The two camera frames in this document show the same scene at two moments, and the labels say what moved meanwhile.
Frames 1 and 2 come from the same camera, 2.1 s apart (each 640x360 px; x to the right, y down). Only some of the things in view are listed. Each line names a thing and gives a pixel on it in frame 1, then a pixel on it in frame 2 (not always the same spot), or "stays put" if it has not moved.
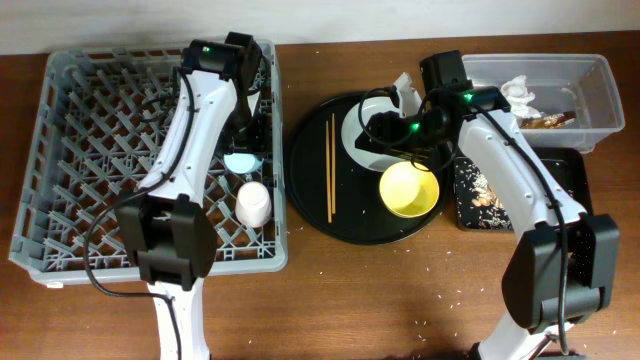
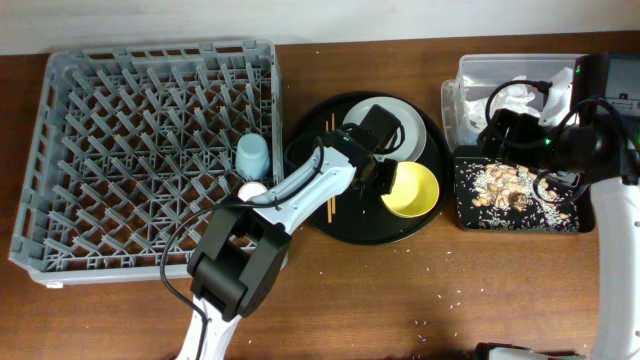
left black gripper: (257, 141) to (385, 179)
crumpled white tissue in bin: (518, 95) stays put
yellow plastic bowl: (407, 192) stays put
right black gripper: (388, 135) to (516, 151)
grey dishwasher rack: (96, 127) stays put
